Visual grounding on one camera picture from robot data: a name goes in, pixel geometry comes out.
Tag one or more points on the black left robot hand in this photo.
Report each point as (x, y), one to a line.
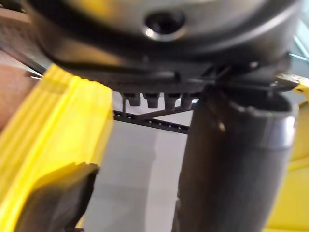
(217, 36)

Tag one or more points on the yellow metal shelf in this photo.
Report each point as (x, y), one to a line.
(60, 120)

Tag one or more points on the black plastic housing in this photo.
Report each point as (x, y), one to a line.
(55, 198)

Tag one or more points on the black perforated rail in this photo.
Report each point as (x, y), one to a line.
(154, 122)

